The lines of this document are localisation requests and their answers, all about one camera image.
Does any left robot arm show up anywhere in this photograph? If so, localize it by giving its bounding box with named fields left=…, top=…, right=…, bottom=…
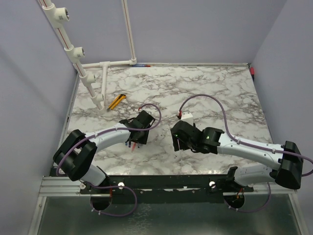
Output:
left=53, top=111, right=155, bottom=193

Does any white pvc pipe frame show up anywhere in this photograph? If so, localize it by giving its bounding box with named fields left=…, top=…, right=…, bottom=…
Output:
left=39, top=0, right=137, bottom=112

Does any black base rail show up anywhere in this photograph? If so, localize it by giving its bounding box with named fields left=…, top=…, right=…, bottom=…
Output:
left=80, top=174, right=253, bottom=204

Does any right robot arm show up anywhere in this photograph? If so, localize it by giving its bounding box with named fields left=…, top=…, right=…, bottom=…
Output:
left=171, top=120, right=303, bottom=191

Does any red clamp at corner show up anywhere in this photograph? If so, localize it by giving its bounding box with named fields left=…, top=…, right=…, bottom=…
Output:
left=249, top=67, right=254, bottom=77

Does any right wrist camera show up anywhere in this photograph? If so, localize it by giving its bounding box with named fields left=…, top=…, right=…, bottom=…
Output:
left=178, top=110, right=193, bottom=123

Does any aluminium frame rail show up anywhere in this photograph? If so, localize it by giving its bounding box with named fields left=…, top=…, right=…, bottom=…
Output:
left=39, top=177, right=80, bottom=197

